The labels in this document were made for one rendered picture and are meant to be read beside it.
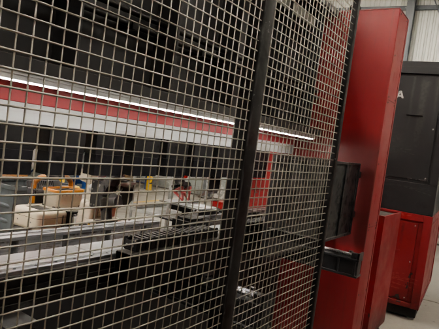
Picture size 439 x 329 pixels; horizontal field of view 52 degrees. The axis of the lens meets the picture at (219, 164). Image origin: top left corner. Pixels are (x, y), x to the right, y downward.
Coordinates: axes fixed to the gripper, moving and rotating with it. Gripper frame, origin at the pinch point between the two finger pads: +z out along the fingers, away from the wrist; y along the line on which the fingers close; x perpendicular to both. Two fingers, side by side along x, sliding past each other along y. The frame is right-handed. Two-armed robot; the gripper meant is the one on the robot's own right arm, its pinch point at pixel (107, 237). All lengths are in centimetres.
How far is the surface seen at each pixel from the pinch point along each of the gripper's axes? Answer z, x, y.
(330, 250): 18, 79, 88
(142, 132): -44, -25, 52
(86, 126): -44, -53, 51
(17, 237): -7, -75, 41
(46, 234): -7, -64, 41
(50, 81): -50, -84, 74
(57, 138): -39, -65, 50
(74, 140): -39, -58, 50
